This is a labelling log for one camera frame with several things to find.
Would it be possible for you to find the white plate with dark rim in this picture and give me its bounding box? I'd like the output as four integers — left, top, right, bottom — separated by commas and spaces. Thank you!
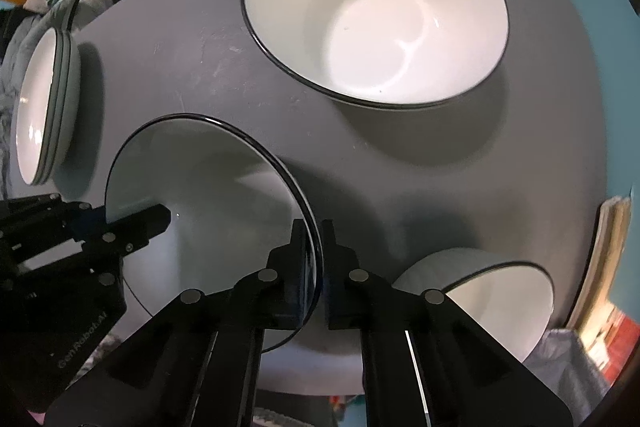
15, 28, 63, 186
55, 34, 82, 172
47, 32, 71, 180

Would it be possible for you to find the white bowl with dark rim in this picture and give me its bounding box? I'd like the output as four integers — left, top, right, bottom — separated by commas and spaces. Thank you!
105, 113, 325, 353
392, 248, 556, 364
241, 0, 511, 110

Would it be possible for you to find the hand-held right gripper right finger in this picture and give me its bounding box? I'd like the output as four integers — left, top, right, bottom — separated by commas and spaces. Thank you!
320, 219, 573, 427

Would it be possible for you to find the grey plastic sheet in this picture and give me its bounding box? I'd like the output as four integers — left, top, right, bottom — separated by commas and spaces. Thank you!
522, 328, 608, 427

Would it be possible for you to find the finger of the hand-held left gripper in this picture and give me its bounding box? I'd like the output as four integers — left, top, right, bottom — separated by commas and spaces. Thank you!
81, 204, 172, 259
0, 194, 108, 265

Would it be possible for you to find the stack of books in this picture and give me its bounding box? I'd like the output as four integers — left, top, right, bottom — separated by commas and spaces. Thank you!
567, 196, 633, 380

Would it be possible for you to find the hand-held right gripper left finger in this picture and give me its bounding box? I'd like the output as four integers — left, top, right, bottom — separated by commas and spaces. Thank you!
45, 219, 307, 427

